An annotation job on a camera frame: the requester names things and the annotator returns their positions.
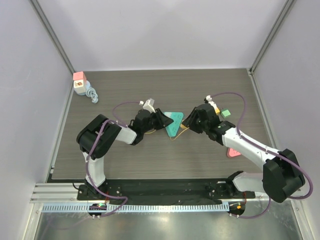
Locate pink white cube charger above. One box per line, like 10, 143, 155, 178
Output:
72, 71, 87, 96

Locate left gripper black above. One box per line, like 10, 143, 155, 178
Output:
141, 108, 173, 134

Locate right aluminium frame post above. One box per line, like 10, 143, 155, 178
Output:
247, 0, 297, 76

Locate light blue coiled cable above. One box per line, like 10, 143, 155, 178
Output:
84, 81, 99, 104

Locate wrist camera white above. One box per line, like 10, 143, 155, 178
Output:
204, 95, 219, 111
138, 98, 156, 113

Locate green usb charger plug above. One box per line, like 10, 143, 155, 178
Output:
220, 109, 231, 119

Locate orange charger plug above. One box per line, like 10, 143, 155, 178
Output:
180, 122, 188, 129

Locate yellow usb cable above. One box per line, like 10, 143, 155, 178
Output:
146, 123, 190, 141

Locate teal triangular power socket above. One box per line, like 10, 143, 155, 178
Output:
164, 112, 184, 138

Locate aluminium frame post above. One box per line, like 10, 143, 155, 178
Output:
28, 0, 76, 73
247, 0, 297, 76

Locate aluminium front rail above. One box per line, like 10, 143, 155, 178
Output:
29, 179, 305, 203

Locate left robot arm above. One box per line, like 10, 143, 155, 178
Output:
76, 108, 174, 200

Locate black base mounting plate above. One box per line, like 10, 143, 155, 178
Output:
76, 178, 256, 202

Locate slotted cable duct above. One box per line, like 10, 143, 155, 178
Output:
41, 202, 229, 214

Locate left aluminium frame post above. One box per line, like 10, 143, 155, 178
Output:
28, 0, 76, 73

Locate pink triangular power socket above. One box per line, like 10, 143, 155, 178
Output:
226, 148, 242, 158

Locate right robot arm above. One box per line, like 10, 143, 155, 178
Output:
182, 103, 306, 203

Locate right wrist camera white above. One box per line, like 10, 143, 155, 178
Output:
204, 95, 219, 111

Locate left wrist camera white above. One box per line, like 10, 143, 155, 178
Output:
138, 98, 156, 113

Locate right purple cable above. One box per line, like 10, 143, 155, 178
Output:
208, 91, 314, 221

